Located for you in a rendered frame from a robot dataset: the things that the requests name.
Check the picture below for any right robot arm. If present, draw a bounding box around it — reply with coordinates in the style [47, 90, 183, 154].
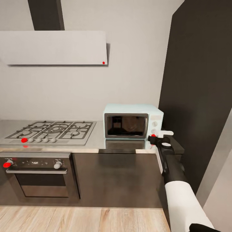
[148, 130, 220, 232]

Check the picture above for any microwave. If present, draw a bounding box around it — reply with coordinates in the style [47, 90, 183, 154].
[103, 103, 164, 139]

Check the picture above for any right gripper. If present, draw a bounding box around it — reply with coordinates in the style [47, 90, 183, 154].
[148, 136, 170, 145]

